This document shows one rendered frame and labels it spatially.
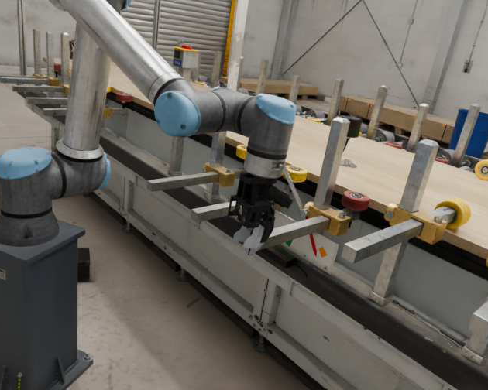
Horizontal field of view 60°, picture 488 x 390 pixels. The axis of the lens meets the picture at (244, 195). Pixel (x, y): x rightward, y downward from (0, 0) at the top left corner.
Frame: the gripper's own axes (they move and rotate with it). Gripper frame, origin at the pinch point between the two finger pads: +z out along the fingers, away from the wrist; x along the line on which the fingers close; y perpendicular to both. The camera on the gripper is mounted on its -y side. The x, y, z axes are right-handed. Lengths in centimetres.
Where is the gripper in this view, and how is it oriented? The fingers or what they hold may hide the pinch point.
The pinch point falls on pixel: (252, 249)
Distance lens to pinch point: 104.1
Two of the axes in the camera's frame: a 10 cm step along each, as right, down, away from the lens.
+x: 6.5, 3.7, -6.7
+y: -7.4, 1.0, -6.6
